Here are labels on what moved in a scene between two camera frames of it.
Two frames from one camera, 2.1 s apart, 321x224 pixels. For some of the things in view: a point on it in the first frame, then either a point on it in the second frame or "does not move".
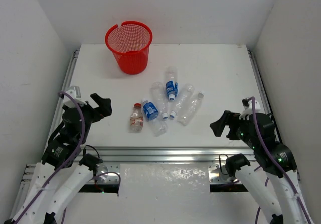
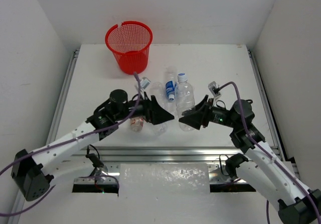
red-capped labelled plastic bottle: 137,119 does not move
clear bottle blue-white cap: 157,96 does not move
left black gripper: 93,110 -> 150,109
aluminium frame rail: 168,153 does not move
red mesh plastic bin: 130,43 does not move
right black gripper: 227,117 -> 201,118
